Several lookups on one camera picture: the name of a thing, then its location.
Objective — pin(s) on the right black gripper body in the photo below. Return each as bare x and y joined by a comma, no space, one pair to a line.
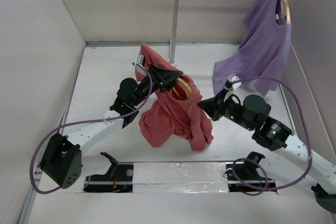
231,110

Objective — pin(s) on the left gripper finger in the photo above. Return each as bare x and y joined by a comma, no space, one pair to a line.
164,74
167,85

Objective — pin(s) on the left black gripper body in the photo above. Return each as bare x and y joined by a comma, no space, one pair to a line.
144,86

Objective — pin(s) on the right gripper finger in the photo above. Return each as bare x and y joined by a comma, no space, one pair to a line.
211,103
211,110

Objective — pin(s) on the red t-shirt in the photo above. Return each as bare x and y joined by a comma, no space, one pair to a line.
175,114

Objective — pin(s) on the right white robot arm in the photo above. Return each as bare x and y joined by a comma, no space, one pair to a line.
253,115

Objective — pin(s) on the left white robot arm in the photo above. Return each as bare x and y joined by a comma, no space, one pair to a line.
62,158

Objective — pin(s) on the purple t-shirt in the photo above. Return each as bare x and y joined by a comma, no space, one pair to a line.
263,53

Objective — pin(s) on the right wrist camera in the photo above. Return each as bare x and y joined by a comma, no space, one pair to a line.
231,83

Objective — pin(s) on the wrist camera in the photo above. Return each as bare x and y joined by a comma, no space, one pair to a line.
231,83
139,64

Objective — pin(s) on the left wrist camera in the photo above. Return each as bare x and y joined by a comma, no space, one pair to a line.
139,64

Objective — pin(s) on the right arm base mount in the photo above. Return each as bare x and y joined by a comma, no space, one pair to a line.
246,171

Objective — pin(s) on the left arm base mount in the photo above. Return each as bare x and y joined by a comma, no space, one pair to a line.
117,179

